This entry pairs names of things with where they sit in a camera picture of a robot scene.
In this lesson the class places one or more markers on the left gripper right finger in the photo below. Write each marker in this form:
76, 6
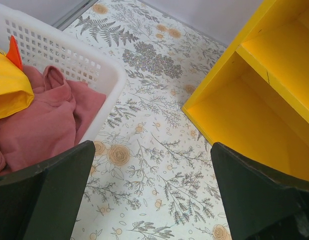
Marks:
260, 202

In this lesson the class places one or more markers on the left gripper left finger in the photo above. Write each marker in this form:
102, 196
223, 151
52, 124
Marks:
41, 202

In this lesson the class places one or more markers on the pink cloth in basket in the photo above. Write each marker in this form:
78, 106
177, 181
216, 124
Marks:
56, 120

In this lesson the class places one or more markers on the yellow wooden shelf cabinet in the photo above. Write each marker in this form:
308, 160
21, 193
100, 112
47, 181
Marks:
255, 99

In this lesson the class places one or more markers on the yellow cloth in basket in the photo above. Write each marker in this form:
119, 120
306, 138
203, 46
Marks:
16, 93

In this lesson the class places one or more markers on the orange cloth in basket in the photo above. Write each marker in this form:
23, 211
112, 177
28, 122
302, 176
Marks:
14, 54

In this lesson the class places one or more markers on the white plastic laundry basket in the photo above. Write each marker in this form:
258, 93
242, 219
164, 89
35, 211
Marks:
42, 45

